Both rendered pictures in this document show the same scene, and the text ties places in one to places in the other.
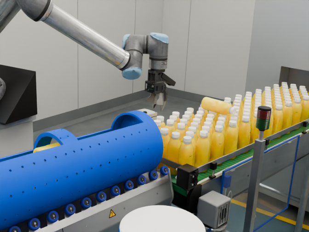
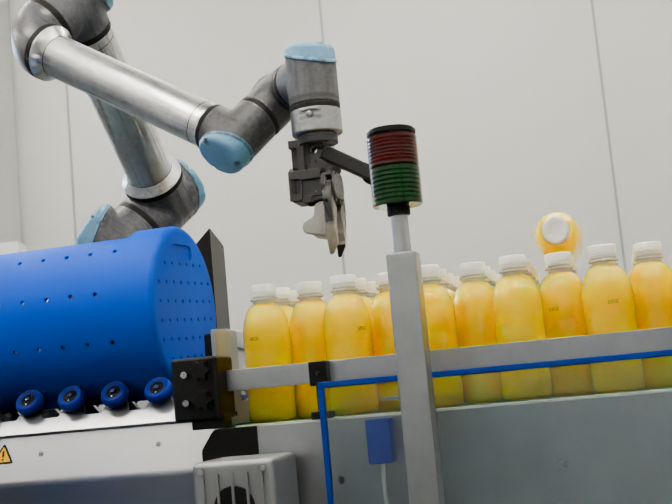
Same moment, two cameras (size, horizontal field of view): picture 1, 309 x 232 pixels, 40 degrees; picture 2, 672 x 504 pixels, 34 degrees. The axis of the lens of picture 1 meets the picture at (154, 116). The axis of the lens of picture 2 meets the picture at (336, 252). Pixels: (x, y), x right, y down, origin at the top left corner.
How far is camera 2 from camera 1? 2.18 m
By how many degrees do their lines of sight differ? 65
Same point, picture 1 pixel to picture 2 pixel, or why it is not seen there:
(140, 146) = (70, 283)
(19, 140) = not seen: hidden behind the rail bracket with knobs
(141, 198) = (100, 443)
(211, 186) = (312, 446)
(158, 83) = (299, 171)
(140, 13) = not seen: outside the picture
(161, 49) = (294, 80)
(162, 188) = (182, 434)
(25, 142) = not seen: hidden behind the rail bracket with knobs
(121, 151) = (13, 288)
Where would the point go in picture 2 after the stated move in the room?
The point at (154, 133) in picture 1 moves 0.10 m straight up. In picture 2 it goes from (129, 259) to (125, 198)
